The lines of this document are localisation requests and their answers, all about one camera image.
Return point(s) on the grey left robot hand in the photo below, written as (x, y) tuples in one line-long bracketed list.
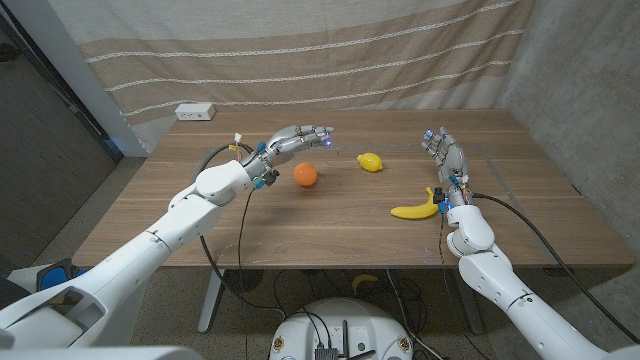
[(287, 142)]

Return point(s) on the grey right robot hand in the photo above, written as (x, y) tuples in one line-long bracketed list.
[(450, 157)]

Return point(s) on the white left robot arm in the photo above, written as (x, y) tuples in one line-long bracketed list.
[(125, 270)]

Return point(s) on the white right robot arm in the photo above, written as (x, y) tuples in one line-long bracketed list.
[(500, 280)]

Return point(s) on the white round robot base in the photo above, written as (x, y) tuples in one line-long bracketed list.
[(340, 320)]

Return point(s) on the orange toy fruit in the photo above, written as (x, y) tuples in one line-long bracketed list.
[(305, 174)]

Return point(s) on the yellow toy banana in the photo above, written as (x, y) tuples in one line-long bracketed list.
[(412, 212)]

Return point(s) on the yellow toy lemon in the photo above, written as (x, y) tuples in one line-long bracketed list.
[(370, 162)]

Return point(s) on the beige striped backdrop cloth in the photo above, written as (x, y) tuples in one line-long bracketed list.
[(300, 55)]

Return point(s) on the white power strip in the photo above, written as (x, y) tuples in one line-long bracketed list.
[(195, 111)]

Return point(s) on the black round floor disc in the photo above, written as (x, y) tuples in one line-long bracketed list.
[(242, 280)]

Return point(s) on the white table leg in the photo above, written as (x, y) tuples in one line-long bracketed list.
[(210, 305), (470, 305)]

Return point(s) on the yellow banana on floor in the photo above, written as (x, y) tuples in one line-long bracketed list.
[(361, 280)]

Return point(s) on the blue and black floor object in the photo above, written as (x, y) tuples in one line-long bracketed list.
[(57, 275)]

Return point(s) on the white robot torso edge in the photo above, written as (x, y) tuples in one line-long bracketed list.
[(100, 354)]

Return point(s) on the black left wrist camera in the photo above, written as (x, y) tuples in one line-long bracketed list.
[(272, 178)]

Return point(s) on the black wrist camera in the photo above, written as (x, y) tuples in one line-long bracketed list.
[(272, 178), (439, 195)]

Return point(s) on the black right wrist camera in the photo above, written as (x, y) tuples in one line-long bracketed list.
[(439, 195)]

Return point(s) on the dark perforated wall panel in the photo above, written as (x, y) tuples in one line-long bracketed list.
[(45, 165)]

